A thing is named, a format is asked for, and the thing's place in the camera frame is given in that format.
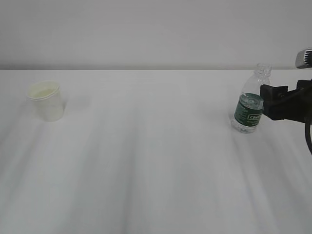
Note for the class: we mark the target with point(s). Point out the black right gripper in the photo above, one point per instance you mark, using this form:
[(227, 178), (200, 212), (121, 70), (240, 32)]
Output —
[(280, 103)]

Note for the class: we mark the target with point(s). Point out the white paper cup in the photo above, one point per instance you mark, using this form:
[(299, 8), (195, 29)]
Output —
[(46, 99)]

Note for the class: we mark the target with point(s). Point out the clear water bottle green label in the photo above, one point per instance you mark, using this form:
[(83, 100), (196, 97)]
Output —
[(249, 107)]

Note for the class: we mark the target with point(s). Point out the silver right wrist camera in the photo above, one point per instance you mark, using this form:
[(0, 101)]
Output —
[(304, 59)]

